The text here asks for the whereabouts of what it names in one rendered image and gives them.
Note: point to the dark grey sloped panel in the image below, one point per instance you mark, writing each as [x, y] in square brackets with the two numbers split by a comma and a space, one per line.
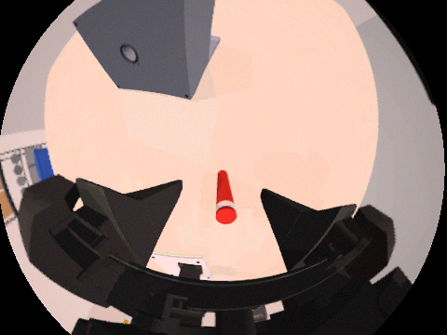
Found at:
[160, 46]

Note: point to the red peg with white band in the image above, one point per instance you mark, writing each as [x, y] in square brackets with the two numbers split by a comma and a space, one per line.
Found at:
[225, 205]

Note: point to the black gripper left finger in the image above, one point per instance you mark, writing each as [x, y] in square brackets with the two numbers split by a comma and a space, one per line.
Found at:
[139, 217]

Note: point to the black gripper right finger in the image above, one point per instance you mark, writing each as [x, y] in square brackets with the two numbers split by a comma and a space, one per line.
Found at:
[299, 229]

